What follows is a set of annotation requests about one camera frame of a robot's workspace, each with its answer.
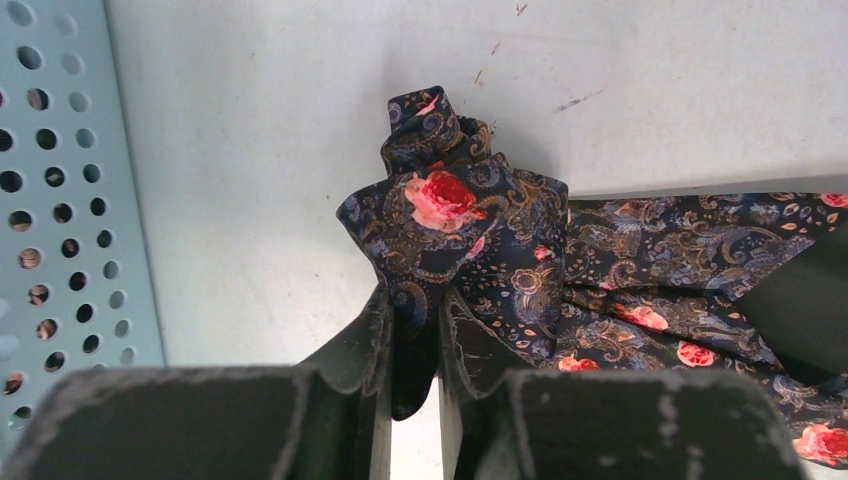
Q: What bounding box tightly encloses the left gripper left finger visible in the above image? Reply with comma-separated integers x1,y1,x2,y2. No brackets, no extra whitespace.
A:
1,286,394,479

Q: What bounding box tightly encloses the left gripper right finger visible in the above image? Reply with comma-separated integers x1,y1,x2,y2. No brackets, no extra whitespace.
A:
438,290,805,479

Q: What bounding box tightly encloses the dark floral rose tie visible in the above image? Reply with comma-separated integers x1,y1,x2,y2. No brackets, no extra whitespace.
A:
337,86,847,470

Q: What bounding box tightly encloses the light blue plastic basket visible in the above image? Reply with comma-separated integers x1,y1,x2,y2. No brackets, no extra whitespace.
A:
1,0,164,454

